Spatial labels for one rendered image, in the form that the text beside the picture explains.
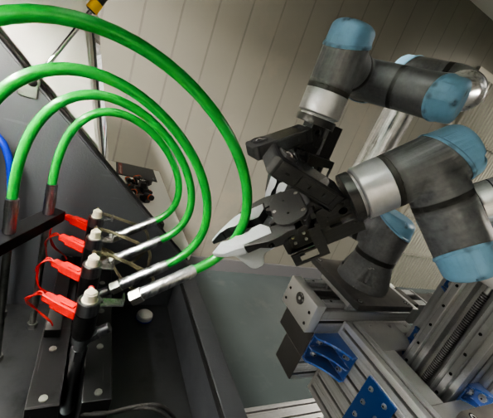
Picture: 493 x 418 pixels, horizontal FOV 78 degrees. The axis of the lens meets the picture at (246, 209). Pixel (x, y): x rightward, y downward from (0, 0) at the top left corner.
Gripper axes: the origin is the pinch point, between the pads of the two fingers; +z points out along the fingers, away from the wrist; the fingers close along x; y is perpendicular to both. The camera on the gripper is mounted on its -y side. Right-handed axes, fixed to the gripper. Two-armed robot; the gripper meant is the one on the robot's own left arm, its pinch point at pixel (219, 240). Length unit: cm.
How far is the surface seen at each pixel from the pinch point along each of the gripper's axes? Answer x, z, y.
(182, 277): -3.4, 6.2, 0.7
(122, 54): 168, 45, -22
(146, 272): 2.7, 14.3, 2.1
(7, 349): 3.5, 48.9, 6.5
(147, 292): -4.8, 10.9, -0.5
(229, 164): 173, 22, 73
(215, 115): 1.1, -8.0, -15.8
